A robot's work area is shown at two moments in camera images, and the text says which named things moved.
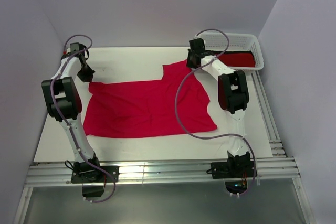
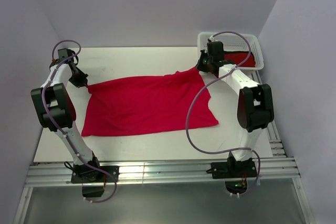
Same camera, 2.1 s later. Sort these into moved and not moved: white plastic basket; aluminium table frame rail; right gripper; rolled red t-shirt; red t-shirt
Moved: red t-shirt; right gripper
Not moved: aluminium table frame rail; white plastic basket; rolled red t-shirt
